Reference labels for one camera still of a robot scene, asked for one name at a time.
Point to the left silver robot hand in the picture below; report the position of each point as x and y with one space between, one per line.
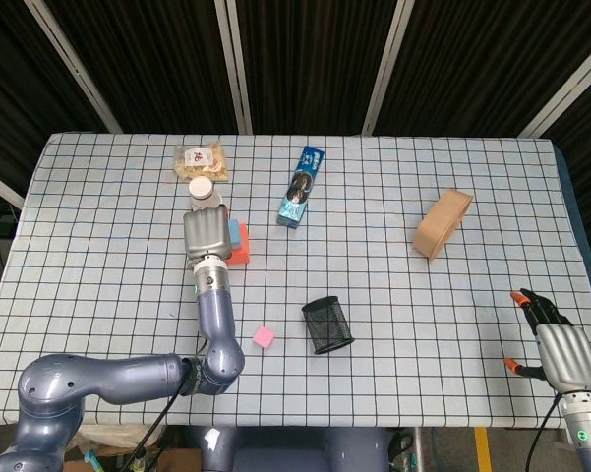
207 233

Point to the white paper cup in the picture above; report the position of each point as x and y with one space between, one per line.
202 192

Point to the black mesh pen holder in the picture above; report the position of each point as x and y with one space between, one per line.
329 327

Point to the metal table leg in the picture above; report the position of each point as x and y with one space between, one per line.
419 450

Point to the clear snack bag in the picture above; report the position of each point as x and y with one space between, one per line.
199 159

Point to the white checkered tablecloth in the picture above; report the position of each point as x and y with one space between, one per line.
373 295

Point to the white plastic bag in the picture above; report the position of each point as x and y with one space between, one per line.
108 436

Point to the blue cookie box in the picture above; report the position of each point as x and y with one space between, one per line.
300 189

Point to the blue-grey robot torso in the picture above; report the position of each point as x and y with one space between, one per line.
295 450

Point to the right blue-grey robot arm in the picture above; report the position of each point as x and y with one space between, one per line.
587 442

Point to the medium blue foam cube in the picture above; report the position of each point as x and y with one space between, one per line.
235 235

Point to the tan oval container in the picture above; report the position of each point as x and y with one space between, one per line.
437 228

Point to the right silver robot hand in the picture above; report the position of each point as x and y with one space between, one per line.
568 359

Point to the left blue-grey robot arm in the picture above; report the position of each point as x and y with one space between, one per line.
128 376

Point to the white partition frame post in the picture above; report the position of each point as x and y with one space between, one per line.
236 74
74 66
0 184
565 91
386 74

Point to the large orange foam cube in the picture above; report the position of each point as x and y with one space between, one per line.
242 255

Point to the small pink foam cube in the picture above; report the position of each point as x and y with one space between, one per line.
264 337

